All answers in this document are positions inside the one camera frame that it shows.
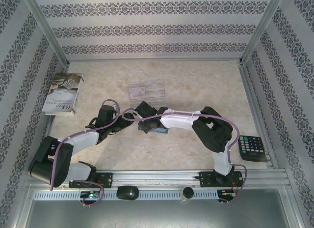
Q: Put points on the blue leather card holder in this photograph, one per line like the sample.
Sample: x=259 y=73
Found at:
x=159 y=131

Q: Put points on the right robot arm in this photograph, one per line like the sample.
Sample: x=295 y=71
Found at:
x=179 y=120

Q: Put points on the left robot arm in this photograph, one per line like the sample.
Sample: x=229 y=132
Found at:
x=83 y=139

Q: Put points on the clear acrylic card stand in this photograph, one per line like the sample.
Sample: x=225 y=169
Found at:
x=157 y=93

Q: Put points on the white paperback book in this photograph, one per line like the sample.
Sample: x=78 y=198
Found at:
x=63 y=90

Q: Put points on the black oval device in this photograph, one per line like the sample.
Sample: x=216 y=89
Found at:
x=127 y=193

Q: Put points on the black round knob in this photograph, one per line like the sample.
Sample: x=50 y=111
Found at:
x=188 y=192

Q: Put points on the small circuit board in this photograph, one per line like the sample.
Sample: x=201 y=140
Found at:
x=227 y=193
x=90 y=195

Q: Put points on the grey metal panel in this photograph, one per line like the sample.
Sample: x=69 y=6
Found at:
x=157 y=215

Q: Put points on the black remote control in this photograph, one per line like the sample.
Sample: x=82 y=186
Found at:
x=251 y=148

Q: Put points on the long aluminium frame rail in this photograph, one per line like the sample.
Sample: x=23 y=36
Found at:
x=157 y=176

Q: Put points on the aluminium side rail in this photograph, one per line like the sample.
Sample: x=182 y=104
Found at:
x=253 y=102
x=50 y=120

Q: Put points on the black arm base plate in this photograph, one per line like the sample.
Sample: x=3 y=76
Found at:
x=206 y=179
x=106 y=179

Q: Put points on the aluminium frame post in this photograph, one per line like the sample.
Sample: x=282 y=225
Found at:
x=262 y=24
x=46 y=24

